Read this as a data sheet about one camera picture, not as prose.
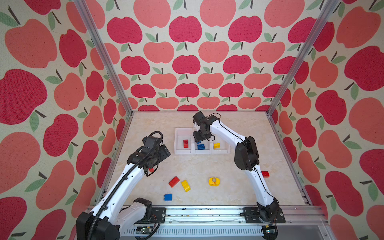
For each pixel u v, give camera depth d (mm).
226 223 732
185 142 1014
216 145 985
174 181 843
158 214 745
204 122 743
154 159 630
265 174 877
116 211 418
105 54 868
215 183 822
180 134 1065
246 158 605
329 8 698
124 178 470
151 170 558
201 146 981
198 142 1014
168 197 817
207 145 987
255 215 727
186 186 836
